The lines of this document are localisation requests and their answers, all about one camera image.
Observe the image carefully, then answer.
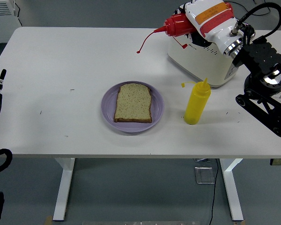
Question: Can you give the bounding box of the black heater cable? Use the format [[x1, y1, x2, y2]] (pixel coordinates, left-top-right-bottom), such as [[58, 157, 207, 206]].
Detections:
[[13, 1, 23, 27]]

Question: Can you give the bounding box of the cream and chrome toaster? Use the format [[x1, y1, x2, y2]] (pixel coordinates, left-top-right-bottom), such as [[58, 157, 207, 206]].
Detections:
[[167, 4, 256, 89]]

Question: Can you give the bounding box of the slice of bread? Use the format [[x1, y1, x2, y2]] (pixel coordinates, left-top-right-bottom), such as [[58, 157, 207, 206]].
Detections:
[[113, 83, 153, 123]]

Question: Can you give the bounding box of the yellow squeeze bottle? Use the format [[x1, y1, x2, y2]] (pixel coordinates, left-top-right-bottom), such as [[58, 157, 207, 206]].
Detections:
[[180, 77, 212, 125]]

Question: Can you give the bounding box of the clear floor plate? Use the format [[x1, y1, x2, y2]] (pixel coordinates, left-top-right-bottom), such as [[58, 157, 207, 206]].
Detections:
[[194, 166, 216, 185]]

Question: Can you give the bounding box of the white table leg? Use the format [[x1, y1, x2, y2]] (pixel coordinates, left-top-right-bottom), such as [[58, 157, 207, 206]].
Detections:
[[219, 158, 244, 221], [52, 158, 75, 221]]

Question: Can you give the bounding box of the purple plate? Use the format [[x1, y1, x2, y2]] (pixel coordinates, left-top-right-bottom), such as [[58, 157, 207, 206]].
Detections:
[[101, 81, 165, 134]]

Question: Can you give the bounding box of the white heater unit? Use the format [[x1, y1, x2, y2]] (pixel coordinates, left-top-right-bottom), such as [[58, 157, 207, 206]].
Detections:
[[0, 0, 22, 44]]

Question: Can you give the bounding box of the black cable under table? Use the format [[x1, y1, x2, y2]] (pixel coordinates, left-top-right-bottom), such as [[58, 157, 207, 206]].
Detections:
[[208, 158, 220, 225]]

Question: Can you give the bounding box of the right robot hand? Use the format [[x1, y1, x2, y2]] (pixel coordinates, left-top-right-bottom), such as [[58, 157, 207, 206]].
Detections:
[[177, 0, 243, 53]]

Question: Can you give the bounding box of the red squeeze bottle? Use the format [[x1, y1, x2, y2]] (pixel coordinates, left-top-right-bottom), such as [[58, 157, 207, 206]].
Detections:
[[136, 12, 200, 54]]

